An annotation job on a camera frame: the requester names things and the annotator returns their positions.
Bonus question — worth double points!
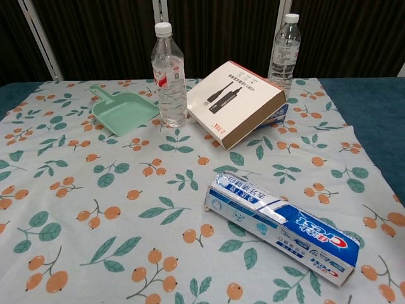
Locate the blue white toothpaste box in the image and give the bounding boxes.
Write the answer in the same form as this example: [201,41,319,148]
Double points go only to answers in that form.
[204,172,361,288]

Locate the water bottle with red label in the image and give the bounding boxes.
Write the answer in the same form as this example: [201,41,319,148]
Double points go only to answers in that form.
[151,22,188,129]

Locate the colourful printed carton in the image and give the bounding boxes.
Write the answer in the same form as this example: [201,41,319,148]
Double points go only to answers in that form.
[252,101,289,130]

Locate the mint green plastic dustpan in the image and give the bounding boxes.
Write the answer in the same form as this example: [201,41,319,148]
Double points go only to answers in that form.
[89,84,160,137]

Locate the floral leaf print tablecloth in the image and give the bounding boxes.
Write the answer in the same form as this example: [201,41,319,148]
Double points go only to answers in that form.
[0,77,405,304]

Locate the water bottle with white label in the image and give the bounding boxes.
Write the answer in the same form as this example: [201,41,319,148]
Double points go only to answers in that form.
[268,13,301,98]

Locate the white cable product box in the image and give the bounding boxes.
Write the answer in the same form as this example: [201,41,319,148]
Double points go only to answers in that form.
[186,60,287,150]

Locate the white partition frame post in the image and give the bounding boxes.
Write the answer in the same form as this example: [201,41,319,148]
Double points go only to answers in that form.
[151,0,173,32]
[277,0,294,20]
[17,0,63,80]

